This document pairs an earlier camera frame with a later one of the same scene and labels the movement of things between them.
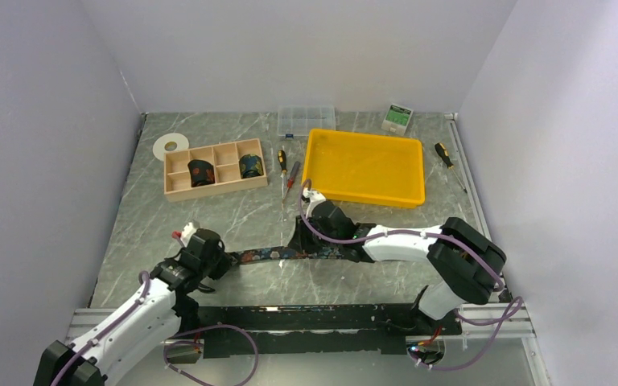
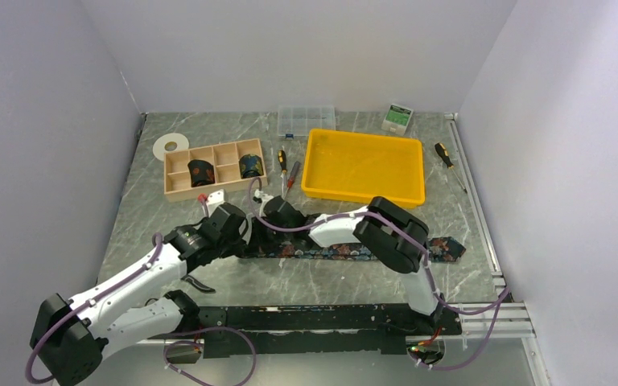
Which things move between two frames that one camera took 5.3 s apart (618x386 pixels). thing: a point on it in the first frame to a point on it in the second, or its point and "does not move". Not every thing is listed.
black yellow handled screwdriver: [282, 158] does not move
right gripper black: [299, 239] to [257, 243]
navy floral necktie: [288, 252] does not move
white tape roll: [169, 142] does not move
